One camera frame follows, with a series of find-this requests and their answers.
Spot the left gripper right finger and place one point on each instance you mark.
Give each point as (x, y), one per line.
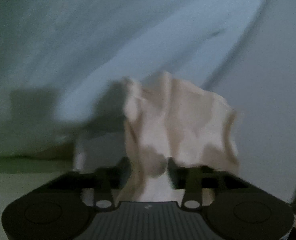
(195, 182)

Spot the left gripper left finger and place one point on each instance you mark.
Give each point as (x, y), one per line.
(98, 187)

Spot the beige long sleeve shirt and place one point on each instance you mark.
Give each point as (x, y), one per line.
(173, 120)

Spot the carrot print light sheet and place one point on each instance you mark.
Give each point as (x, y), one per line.
(62, 61)

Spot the green grid cutting mat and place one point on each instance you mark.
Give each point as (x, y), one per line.
(19, 176)

